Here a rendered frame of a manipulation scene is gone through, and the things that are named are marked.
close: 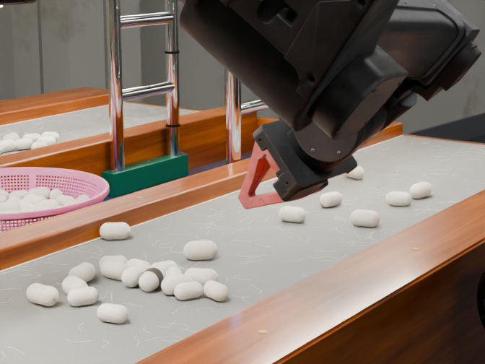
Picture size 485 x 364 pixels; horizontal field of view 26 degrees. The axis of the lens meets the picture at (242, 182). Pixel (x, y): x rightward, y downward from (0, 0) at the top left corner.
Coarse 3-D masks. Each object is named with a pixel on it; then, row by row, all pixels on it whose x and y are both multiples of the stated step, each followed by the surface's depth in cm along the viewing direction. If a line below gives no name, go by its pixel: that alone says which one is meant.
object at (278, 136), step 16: (272, 128) 92; (288, 128) 93; (272, 144) 90; (288, 144) 92; (288, 160) 91; (304, 160) 92; (352, 160) 97; (288, 176) 90; (304, 176) 91; (320, 176) 92
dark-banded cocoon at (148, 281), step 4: (144, 272) 109; (148, 272) 109; (152, 272) 109; (140, 276) 109; (144, 276) 109; (148, 276) 109; (152, 276) 109; (156, 276) 109; (164, 276) 111; (140, 280) 109; (144, 280) 108; (148, 280) 108; (152, 280) 109; (156, 280) 109; (140, 284) 109; (144, 284) 108; (148, 284) 108; (152, 284) 109; (156, 284) 109; (144, 288) 109; (148, 288) 109; (152, 288) 109
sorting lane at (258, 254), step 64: (256, 192) 151; (320, 192) 151; (384, 192) 151; (448, 192) 151; (64, 256) 121; (128, 256) 121; (256, 256) 121; (320, 256) 121; (0, 320) 101; (64, 320) 101; (128, 320) 101; (192, 320) 101
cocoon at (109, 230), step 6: (108, 222) 128; (114, 222) 128; (120, 222) 128; (102, 228) 127; (108, 228) 127; (114, 228) 127; (120, 228) 127; (126, 228) 127; (102, 234) 127; (108, 234) 127; (114, 234) 127; (120, 234) 127; (126, 234) 127
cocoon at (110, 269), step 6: (102, 264) 113; (108, 264) 113; (114, 264) 113; (120, 264) 112; (102, 270) 113; (108, 270) 113; (114, 270) 112; (120, 270) 112; (108, 276) 113; (114, 276) 112; (120, 276) 112
